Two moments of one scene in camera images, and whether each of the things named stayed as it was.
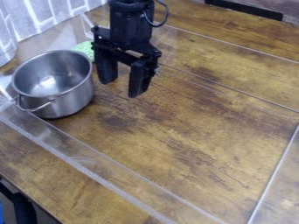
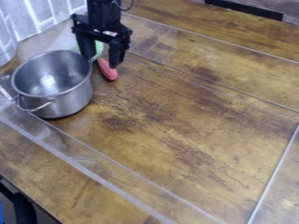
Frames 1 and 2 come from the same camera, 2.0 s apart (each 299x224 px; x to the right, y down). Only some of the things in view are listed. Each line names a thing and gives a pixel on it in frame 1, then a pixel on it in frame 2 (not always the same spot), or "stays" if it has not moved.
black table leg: x=23 y=208 stays
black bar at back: x=236 y=7 stays
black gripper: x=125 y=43 → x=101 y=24
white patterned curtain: x=24 y=17 stays
